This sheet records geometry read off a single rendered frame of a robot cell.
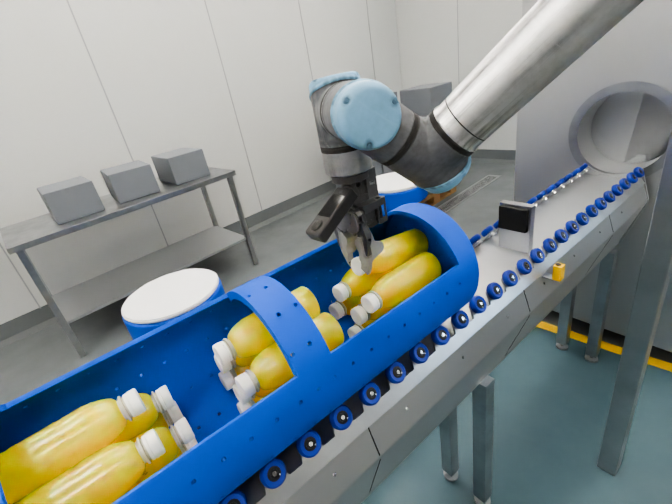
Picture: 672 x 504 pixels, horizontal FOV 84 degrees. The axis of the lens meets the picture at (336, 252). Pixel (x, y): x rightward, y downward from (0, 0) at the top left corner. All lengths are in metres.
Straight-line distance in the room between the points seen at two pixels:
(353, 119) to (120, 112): 3.52
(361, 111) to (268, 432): 0.47
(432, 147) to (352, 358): 0.36
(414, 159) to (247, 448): 0.48
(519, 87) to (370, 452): 0.68
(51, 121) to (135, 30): 1.05
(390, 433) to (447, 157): 0.56
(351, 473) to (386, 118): 0.64
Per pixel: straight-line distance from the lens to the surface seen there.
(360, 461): 0.83
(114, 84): 3.98
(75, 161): 3.88
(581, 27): 0.56
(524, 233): 1.29
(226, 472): 0.61
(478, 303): 1.00
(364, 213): 0.72
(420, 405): 0.90
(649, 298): 1.41
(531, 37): 0.56
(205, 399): 0.84
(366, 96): 0.54
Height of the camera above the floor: 1.55
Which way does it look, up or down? 26 degrees down
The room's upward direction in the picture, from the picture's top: 11 degrees counter-clockwise
